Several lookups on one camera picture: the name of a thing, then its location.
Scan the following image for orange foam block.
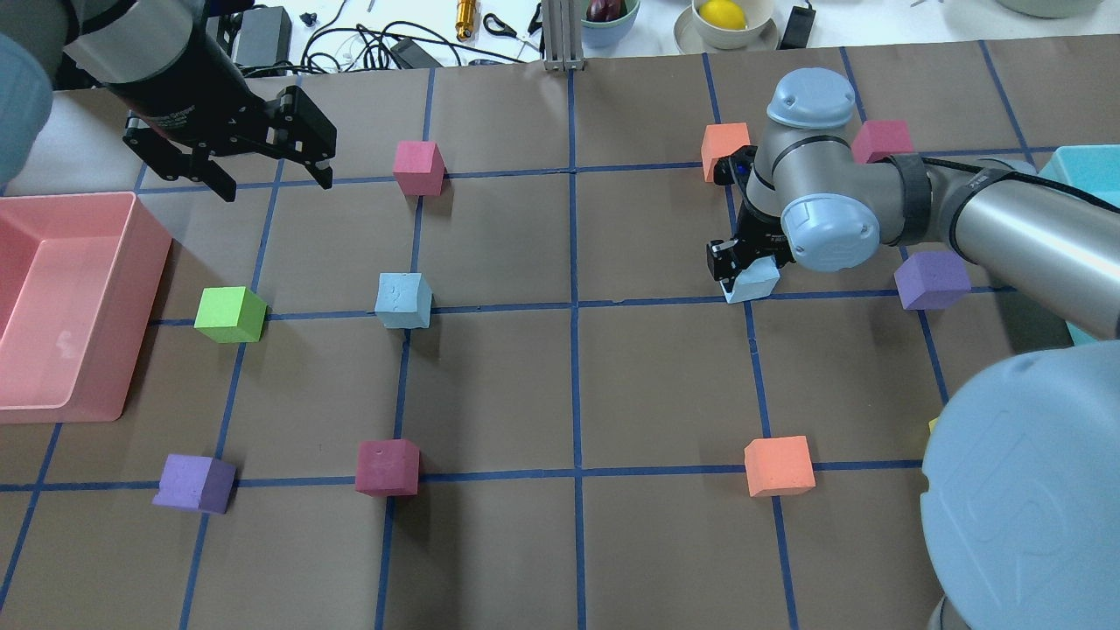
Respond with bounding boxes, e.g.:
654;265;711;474
700;121;752;184
744;436;816;498

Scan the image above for black handled scissors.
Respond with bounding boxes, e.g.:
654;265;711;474
482;4;543;40

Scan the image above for dark pink block far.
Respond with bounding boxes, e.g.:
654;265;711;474
353;438;423;497

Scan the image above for purple block near right arm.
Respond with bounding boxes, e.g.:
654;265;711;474
893;251;972;311

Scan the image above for brass cylinder tool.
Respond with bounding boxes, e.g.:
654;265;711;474
452;0;477;41

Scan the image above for cyan plastic bin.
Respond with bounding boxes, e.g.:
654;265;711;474
1040;143;1119;346

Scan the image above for pink block front corner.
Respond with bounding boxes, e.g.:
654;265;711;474
850;119;915;165

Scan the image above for bowl with yellow lemon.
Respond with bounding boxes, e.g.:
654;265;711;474
675;1;780;53

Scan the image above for purple block near left arm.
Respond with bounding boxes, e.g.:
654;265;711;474
152;453;237;515

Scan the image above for black power adapter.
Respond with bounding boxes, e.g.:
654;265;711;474
777;3;816;49

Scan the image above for light blue block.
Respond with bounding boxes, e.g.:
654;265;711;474
724;254;781;304
374;272;433;330

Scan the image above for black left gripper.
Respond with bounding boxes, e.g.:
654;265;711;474
121;52;339;202

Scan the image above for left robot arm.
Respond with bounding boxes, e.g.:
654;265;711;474
1;1;339;202

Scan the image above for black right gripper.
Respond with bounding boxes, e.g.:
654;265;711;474
704;146;795;284

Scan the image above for aluminium frame post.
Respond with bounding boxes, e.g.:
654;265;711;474
541;0;585;73

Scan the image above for green foam block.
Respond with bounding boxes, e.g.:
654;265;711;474
193;286;268;344

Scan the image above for blue bowl with fruit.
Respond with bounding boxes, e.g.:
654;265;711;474
580;1;641;48

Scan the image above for orange foam block front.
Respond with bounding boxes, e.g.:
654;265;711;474
700;121;752;184

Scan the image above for pink plastic bin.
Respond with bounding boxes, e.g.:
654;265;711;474
1;192;172;425

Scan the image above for black power brick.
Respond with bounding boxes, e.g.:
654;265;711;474
233;4;292;67

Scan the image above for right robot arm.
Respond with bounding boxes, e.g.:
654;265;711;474
703;66;1117;629

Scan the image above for pink block front centre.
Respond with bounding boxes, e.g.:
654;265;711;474
393;140;445;197

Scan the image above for orange foam block far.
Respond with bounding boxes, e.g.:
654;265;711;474
744;436;816;498

